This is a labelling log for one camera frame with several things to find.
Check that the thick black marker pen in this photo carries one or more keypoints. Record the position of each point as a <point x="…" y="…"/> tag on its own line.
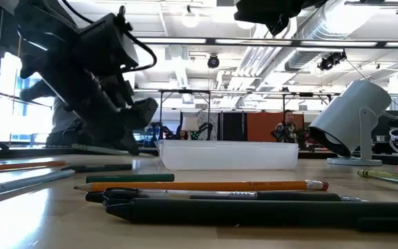
<point x="254" y="212"/>

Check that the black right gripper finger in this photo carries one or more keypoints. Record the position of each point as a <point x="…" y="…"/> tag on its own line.
<point x="278" y="26"/>

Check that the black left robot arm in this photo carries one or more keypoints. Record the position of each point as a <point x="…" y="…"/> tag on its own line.
<point x="43" y="34"/>

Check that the black overhead frame bar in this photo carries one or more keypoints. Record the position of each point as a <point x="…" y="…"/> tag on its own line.
<point x="211" y="41"/>

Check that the dark green pen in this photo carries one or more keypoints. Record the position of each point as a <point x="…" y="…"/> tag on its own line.
<point x="99" y="168"/>

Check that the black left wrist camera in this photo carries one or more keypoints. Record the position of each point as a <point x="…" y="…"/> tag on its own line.
<point x="109" y="41"/>

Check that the orange pencil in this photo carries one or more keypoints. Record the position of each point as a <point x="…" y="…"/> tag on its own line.
<point x="19" y="166"/>

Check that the person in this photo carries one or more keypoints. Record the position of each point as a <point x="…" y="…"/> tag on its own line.
<point x="287" y="133"/>

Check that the black dome ceiling camera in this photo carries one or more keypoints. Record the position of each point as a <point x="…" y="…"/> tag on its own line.
<point x="213" y="61"/>

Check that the translucent plastic supply box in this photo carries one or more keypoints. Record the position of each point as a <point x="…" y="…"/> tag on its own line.
<point x="226" y="157"/>

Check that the clear black ballpoint pen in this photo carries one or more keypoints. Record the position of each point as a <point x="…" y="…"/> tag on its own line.
<point x="289" y="197"/>

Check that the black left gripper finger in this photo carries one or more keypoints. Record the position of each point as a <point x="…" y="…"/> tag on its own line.
<point x="145" y="112"/>
<point x="123" y="140"/>

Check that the black partition panel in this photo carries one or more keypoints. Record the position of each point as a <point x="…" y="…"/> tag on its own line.
<point x="233" y="126"/>

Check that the white ceiling pipe bundle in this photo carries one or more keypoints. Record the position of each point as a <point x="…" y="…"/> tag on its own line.
<point x="254" y="58"/>

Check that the black ceiling camera cluster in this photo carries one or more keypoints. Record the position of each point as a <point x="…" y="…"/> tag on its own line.
<point x="330" y="60"/>

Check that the white camera on stand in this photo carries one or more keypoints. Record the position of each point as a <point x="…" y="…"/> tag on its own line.
<point x="351" y="117"/>

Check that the yellow pencil with eraser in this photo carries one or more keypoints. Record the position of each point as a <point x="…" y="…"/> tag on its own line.
<point x="202" y="186"/>

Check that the black background robot arm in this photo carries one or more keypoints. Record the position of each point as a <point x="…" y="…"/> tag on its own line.
<point x="204" y="128"/>
<point x="162" y="133"/>

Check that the black background workstation frame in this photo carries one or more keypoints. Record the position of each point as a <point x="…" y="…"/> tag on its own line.
<point x="185" y="91"/>

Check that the orange partition panel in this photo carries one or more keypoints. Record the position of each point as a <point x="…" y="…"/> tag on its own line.
<point x="261" y="126"/>

